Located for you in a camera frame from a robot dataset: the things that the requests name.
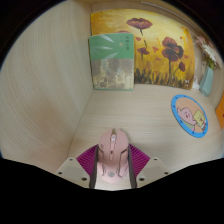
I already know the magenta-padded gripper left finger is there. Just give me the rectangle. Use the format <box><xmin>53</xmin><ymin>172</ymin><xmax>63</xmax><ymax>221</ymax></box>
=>
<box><xmin>54</xmin><ymin>143</ymin><xmax>101</xmax><ymax>190</ymax></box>

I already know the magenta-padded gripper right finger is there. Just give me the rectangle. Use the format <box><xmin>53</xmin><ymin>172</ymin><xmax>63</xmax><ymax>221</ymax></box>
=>
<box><xmin>127</xmin><ymin>143</ymin><xmax>170</xmax><ymax>190</ymax></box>

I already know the pink computer mouse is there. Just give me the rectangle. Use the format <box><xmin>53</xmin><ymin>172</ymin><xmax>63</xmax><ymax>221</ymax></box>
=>
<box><xmin>97</xmin><ymin>128</ymin><xmax>130</xmax><ymax>184</ymax></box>

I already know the round blue-rimmed cartoon mouse pad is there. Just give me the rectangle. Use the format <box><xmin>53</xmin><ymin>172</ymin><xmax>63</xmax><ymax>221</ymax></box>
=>
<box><xmin>170</xmin><ymin>94</ymin><xmax>209</xmax><ymax>138</ymax></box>

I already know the orange book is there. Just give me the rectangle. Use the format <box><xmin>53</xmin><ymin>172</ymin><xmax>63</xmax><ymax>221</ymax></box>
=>
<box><xmin>214</xmin><ymin>93</ymin><xmax>224</xmax><ymax>130</ymax></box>

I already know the pale teal vase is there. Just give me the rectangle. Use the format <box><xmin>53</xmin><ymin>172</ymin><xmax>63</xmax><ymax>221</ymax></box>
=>
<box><xmin>199</xmin><ymin>65</ymin><xmax>215</xmax><ymax>98</ymax></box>

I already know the green and beige book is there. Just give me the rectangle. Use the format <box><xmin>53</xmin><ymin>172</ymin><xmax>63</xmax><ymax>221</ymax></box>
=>
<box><xmin>88</xmin><ymin>32</ymin><xmax>136</xmax><ymax>91</ymax></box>

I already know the yellow poppy flower painting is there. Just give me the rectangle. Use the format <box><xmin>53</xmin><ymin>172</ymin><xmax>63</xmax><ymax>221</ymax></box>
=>
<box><xmin>90</xmin><ymin>8</ymin><xmax>196</xmax><ymax>90</ymax></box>

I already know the pink and white flower bouquet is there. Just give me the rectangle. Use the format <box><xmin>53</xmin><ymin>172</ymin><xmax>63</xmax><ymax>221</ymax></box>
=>
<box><xmin>194</xmin><ymin>33</ymin><xmax>224</xmax><ymax>71</ymax></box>

